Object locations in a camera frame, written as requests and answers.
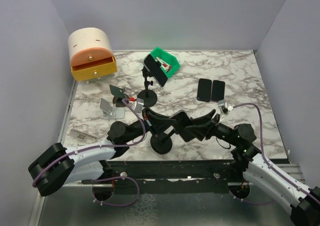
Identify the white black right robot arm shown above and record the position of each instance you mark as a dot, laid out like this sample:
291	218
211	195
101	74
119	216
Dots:
300	201

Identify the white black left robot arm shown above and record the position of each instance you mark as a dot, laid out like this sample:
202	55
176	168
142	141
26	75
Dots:
54	167

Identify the black front rail bar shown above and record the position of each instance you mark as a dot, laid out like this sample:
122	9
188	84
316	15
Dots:
159	177

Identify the black phone on tall stand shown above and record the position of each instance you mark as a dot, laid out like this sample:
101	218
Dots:
155	70

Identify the items inside green bin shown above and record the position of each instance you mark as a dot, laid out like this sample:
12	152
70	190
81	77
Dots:
164	65

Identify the silver folding phone stand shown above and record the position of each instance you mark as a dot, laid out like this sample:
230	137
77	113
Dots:
110	111

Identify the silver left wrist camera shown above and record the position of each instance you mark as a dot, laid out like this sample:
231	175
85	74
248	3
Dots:
138	104

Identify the brown round-base phone stand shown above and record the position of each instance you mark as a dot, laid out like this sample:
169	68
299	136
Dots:
118	95

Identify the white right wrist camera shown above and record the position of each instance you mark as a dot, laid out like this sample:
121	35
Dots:
224	107

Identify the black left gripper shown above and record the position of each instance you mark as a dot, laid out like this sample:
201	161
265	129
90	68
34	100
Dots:
156	123

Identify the pink-edged black phone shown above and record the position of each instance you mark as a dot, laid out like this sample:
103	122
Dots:
217	90

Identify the silver-edged phone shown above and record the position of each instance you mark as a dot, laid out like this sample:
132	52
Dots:
182	121

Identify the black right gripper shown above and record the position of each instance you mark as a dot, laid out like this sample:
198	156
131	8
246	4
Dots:
200	131

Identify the green plastic bin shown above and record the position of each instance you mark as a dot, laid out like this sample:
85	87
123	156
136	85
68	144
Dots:
167	57

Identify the black tall phone stand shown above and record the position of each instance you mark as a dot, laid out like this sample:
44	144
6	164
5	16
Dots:
149	96

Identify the beige orange drawer box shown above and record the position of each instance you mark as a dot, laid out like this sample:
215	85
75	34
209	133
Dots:
90	55

